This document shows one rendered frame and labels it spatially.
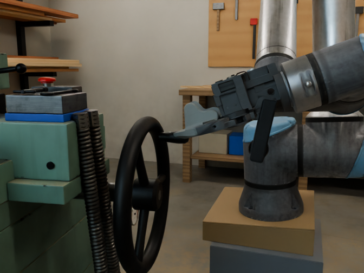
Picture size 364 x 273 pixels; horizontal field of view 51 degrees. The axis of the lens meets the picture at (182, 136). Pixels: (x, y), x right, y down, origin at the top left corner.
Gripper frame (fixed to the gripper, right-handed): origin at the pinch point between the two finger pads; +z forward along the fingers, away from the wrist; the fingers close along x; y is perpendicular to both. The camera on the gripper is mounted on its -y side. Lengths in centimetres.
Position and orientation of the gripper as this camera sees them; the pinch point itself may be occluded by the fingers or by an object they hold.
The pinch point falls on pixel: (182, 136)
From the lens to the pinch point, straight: 69.7
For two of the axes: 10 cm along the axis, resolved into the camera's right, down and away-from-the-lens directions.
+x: -1.9, 1.8, -9.7
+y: -3.3, -9.4, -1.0
